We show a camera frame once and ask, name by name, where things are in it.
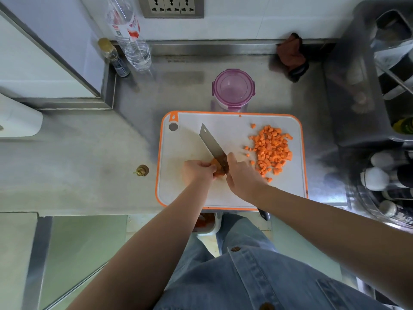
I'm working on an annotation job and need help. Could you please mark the person's left hand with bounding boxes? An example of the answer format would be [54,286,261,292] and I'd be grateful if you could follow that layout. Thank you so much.
[182,159,217,186]

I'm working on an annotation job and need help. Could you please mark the person's right hand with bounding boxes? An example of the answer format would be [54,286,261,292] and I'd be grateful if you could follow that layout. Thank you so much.
[225,152,270,204]

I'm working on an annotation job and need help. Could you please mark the brown-centred carrot end slice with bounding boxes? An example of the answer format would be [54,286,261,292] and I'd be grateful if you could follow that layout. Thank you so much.
[210,158,226,177]

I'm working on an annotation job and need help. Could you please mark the black-handled kitchen knife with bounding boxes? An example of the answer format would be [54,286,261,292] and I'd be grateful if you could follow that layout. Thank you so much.
[199,123,271,222]

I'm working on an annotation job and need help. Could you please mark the pile of diced carrot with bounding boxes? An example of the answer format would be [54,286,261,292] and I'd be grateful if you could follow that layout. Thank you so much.
[243,123,293,183]

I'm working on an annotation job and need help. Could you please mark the purple lidded container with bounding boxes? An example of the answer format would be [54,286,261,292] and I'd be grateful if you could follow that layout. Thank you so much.
[211,68,256,112]

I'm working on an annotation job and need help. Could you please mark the person's right forearm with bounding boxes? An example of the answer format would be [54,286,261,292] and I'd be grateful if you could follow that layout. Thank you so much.
[255,186,413,309]

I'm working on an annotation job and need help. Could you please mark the person's left forearm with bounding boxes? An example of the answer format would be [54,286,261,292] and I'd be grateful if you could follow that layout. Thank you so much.
[66,180,213,310]

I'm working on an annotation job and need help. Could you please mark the white orange-rimmed cutting board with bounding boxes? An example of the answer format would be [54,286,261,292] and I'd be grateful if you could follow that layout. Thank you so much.
[154,110,309,212]

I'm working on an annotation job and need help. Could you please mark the blue denim trousers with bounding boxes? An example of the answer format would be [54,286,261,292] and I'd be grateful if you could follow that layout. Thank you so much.
[161,213,278,288]

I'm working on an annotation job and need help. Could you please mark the white waste bin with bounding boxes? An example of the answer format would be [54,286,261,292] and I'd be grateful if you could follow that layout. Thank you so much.
[193,212,222,236]

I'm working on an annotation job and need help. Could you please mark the pale green cabinet front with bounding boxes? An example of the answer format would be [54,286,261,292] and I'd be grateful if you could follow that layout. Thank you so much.
[271,216,342,281]
[38,215,128,310]

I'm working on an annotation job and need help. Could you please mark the blue denim shirt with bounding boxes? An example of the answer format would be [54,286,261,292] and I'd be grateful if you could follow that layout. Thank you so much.
[153,247,394,310]

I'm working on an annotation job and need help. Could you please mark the clear round basin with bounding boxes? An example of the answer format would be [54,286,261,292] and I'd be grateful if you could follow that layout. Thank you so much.
[350,155,413,228]

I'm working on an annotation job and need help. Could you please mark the group of seasoning bottles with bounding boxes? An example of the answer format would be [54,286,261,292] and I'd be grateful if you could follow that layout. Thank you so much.
[361,150,413,226]

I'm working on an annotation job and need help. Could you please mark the small gold-capped bottle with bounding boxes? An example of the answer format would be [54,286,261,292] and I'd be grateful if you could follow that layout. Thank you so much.
[98,37,131,78]

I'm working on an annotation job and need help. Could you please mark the clear plastic water bottle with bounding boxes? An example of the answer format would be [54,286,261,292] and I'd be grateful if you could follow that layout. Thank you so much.
[105,0,152,71]

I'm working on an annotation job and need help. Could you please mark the dark red cloth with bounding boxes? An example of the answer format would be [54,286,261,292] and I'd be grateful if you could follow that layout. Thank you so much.
[276,32,310,83]

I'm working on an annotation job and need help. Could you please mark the yellow-capped sauce bottle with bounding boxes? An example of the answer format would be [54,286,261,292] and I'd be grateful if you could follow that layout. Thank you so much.
[392,117,413,135]

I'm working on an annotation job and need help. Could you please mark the white and black bag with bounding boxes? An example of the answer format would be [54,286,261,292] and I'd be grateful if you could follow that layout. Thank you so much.
[371,9,413,100]

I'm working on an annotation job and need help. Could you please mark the grey wall socket panel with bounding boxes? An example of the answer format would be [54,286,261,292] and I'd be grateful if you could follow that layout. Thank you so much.
[139,0,205,19]

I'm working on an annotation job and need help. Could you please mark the metal utensil handle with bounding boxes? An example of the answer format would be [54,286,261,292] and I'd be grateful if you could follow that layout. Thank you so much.
[379,64,413,96]

